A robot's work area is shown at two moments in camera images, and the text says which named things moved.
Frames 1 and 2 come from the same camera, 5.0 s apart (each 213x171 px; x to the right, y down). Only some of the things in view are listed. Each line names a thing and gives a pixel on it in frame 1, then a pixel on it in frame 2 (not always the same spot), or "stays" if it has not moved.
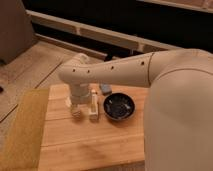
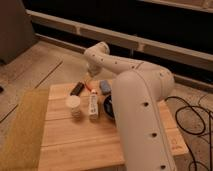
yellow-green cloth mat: x=25 y=146 stays
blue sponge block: x=106 y=88 stays
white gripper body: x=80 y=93 → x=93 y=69
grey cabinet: x=16 y=31 stays
